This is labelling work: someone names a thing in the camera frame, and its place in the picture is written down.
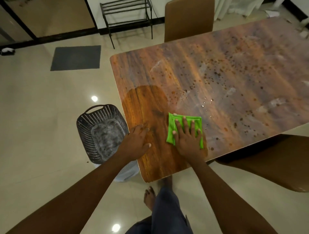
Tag person's bare foot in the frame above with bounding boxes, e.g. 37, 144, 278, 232
144, 186, 156, 212

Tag person's right forearm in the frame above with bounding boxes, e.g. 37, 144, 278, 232
190, 160, 278, 234

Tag dark grey floor mat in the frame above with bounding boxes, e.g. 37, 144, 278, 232
50, 45, 101, 71

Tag brown chair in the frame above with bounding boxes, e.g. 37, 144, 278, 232
215, 134, 309, 193
164, 0, 215, 43

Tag person's blue trousers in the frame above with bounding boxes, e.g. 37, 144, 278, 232
125, 187, 194, 234

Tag person's left hand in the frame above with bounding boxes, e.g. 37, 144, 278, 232
118, 124, 152, 162

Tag black framed glass door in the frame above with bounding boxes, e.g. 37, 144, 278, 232
0, 0, 98, 47

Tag person's left forearm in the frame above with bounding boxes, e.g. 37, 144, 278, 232
5, 151, 132, 234

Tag grey plastic basket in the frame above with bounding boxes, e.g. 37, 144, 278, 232
76, 104, 140, 183

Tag white curtain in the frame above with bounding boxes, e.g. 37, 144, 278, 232
214, 0, 265, 21

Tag green cleaning cloth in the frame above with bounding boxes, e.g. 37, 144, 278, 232
166, 112, 204, 149

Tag person's right hand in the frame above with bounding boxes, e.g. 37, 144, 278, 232
172, 117, 206, 166

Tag black metal rack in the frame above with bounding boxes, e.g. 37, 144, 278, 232
100, 0, 154, 50

